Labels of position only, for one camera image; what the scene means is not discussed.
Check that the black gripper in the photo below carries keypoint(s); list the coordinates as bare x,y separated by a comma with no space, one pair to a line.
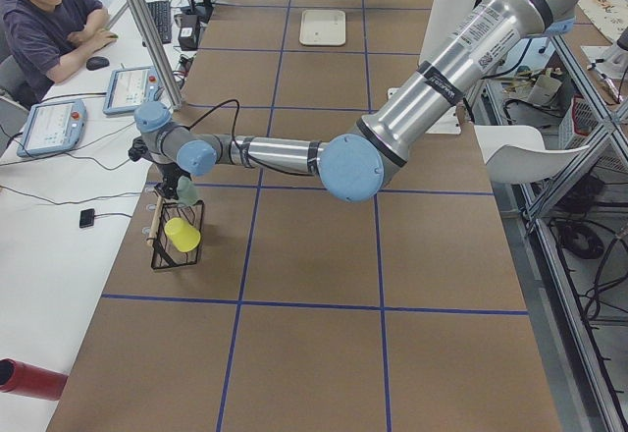
170,175

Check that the mint green plastic cup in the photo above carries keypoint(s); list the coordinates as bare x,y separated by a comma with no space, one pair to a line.
186,191

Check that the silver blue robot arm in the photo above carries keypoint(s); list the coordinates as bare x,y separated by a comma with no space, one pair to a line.
356,165

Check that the yellow plastic cup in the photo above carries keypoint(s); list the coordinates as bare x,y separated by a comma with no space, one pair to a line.
182,234

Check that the cream rabbit print tray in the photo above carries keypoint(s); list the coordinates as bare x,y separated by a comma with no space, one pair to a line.
320,27

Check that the far blue teach pendant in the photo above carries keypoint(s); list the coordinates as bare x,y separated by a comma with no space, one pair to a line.
130,87

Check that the blue teach pendant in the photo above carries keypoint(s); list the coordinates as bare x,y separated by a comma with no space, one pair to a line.
52,128
130,87

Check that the small black phone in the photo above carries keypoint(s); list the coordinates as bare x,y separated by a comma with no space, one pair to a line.
87,218

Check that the near blue teach pendant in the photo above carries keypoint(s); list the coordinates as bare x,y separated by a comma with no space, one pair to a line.
52,128

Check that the black computer mouse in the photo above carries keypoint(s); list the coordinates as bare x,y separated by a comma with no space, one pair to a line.
96,63

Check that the black keyboard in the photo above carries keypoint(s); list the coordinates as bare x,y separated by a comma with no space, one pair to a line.
160,12

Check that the seated man in glasses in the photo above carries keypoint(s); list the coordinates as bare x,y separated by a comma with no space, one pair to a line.
53,39

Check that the red cylinder bottle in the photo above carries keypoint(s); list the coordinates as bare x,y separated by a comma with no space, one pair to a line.
23,379

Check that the white plastic chair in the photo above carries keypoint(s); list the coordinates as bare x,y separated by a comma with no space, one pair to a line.
517,154

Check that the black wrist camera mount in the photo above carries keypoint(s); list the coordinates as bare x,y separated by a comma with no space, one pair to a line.
137,150

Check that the aluminium frame post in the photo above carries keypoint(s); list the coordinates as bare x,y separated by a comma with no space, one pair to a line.
156,50

